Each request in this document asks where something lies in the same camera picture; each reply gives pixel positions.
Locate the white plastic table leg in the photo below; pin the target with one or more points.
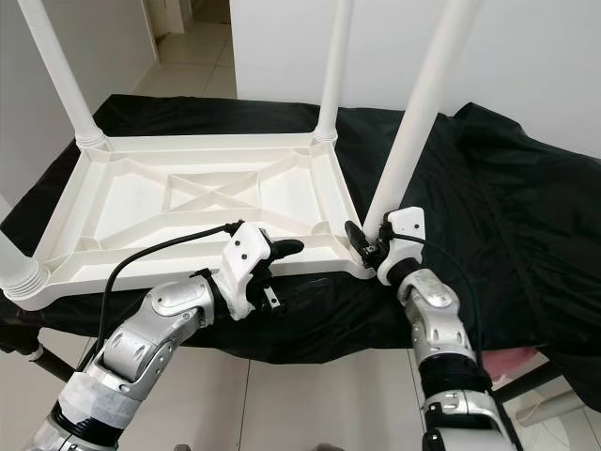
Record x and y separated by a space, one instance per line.
61 75
335 66
19 272
423 103

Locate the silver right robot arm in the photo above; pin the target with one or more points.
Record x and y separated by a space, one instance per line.
437 319

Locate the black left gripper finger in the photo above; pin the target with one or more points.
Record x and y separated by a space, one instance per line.
308 291
286 247

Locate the white plastic children table top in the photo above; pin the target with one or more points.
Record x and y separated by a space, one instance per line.
113 207

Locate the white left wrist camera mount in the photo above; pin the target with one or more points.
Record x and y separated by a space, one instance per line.
249 254

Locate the black fabric table cover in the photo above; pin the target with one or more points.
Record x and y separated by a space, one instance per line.
516 207

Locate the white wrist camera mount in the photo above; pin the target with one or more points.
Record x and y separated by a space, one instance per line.
406 225
249 254

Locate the pink plastic stool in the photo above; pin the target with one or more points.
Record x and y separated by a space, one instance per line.
521 362

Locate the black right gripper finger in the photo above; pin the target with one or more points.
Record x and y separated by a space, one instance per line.
355 240

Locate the white metal bar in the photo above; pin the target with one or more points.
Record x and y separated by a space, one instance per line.
554 409

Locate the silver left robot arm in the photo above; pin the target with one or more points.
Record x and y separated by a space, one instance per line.
141 348

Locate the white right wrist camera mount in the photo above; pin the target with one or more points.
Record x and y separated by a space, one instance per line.
406 225

